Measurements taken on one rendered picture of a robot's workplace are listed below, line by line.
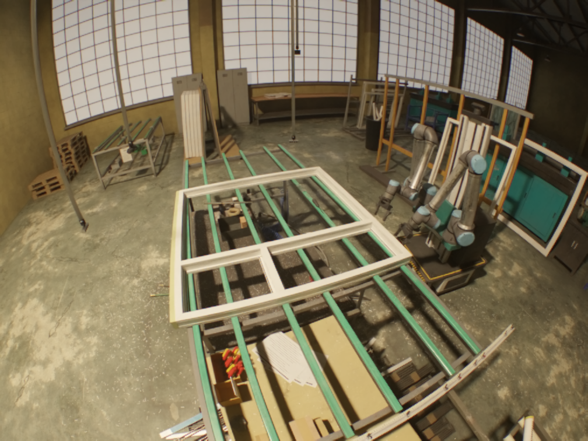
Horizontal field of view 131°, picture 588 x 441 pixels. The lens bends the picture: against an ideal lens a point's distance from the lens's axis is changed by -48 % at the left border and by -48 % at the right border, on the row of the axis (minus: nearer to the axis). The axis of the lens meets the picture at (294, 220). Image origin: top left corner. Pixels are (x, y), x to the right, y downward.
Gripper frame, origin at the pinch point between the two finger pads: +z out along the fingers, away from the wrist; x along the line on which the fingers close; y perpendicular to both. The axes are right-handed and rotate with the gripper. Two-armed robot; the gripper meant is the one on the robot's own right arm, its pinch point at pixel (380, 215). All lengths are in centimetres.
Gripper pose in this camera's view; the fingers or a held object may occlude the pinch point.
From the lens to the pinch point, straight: 234.5
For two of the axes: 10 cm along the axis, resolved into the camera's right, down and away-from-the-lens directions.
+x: -3.5, -4.4, 8.3
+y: 8.8, 1.7, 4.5
